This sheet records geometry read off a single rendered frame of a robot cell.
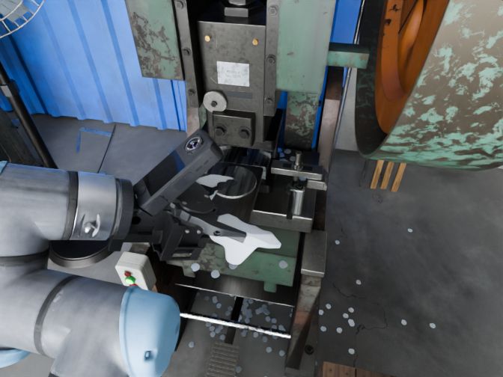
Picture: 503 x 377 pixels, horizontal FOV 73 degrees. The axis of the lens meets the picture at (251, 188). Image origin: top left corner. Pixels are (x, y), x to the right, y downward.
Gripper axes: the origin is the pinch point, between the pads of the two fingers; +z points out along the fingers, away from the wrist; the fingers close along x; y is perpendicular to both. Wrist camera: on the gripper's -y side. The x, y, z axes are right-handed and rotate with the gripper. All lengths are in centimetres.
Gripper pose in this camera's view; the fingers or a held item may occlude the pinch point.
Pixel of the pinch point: (259, 206)
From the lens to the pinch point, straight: 50.2
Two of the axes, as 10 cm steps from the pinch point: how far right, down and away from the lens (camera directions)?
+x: 4.2, 5.6, -7.1
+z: 8.2, 1.1, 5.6
